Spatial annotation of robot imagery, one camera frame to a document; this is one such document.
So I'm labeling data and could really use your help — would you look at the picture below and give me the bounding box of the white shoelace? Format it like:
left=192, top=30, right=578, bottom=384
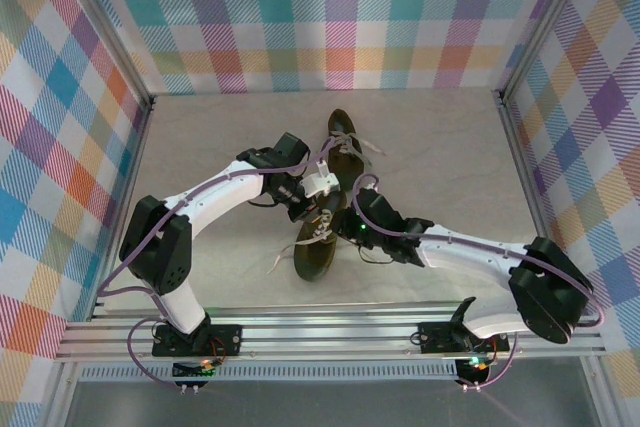
left=319, top=130, right=387, bottom=166
left=266, top=209, right=336, bottom=276

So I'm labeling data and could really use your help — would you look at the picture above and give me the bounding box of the olive green canvas shoe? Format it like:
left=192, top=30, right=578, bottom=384
left=292, top=191, right=346, bottom=282
left=327, top=108, right=369, bottom=193

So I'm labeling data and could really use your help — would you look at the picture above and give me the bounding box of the colourful plaid cloth panel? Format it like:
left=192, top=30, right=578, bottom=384
left=504, top=0, right=640, bottom=427
left=82, top=0, right=571, bottom=97
left=0, top=0, right=149, bottom=427

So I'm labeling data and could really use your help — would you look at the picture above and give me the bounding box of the small circuit board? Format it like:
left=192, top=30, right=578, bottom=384
left=453, top=355, right=495, bottom=392
left=172, top=359, right=220, bottom=395

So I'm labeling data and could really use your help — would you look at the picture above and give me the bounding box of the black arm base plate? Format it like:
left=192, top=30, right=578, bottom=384
left=151, top=324, right=245, bottom=359
left=416, top=320, right=511, bottom=354

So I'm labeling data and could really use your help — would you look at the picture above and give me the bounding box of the aluminium mounting rail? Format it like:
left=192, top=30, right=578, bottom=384
left=53, top=299, right=609, bottom=364

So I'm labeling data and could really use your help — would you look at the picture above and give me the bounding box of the aluminium side rail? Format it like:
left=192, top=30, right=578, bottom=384
left=89, top=99, right=156, bottom=321
left=494, top=91, right=571, bottom=313

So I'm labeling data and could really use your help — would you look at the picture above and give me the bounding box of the slotted grey cable duct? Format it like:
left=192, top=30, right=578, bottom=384
left=79, top=362, right=464, bottom=382

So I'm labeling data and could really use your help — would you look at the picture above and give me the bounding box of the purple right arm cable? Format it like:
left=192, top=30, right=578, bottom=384
left=352, top=173, right=606, bottom=391

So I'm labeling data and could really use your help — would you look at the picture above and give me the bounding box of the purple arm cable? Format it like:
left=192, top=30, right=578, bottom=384
left=352, top=173, right=606, bottom=391
left=97, top=139, right=334, bottom=391

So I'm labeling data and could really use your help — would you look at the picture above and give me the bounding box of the aluminium corner post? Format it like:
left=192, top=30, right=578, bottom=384
left=492, top=0, right=599, bottom=103
left=47, top=0, right=157, bottom=116

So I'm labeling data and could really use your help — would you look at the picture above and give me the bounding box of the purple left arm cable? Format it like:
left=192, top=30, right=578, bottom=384
left=97, top=139, right=334, bottom=391

